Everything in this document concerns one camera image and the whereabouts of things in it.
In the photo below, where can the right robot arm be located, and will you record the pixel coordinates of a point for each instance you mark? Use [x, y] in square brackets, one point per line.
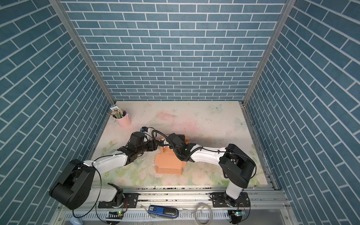
[236, 165]

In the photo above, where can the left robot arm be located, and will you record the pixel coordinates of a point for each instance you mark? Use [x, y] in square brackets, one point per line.
[74, 187]

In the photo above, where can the blue handheld device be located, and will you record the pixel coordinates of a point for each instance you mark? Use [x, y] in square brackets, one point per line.
[163, 211]

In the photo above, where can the pink pen cup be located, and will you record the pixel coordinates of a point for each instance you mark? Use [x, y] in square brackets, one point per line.
[125, 121]

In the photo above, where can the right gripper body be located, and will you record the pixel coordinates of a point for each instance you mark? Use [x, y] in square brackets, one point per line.
[183, 138]

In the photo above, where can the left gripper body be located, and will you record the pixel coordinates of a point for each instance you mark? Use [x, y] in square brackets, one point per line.
[150, 146]

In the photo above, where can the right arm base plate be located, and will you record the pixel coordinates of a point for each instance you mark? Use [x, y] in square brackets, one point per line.
[222, 200]

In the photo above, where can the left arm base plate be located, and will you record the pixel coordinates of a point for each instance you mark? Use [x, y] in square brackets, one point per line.
[127, 200]

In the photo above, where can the pink paper box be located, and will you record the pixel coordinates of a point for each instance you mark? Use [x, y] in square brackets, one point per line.
[166, 162]

